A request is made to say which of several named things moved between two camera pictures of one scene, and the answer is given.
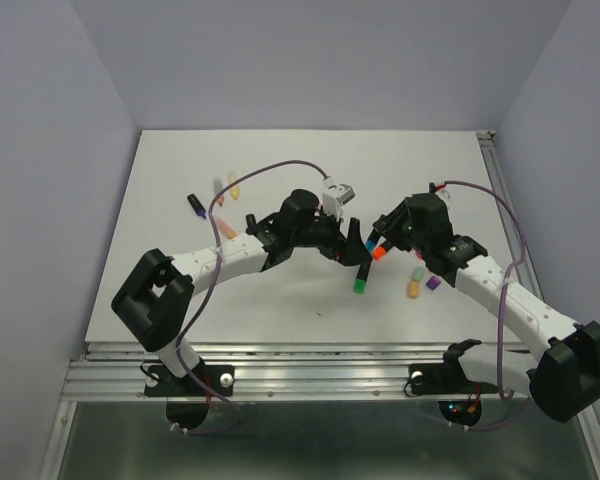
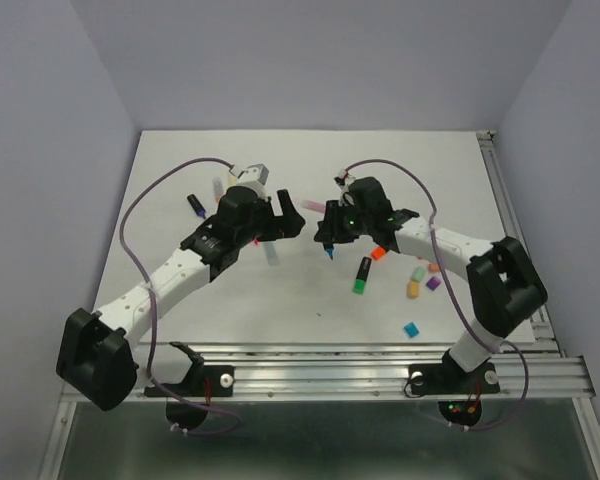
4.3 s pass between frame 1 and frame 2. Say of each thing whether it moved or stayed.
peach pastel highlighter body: stayed
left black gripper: moved
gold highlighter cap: stayed
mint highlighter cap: stayed
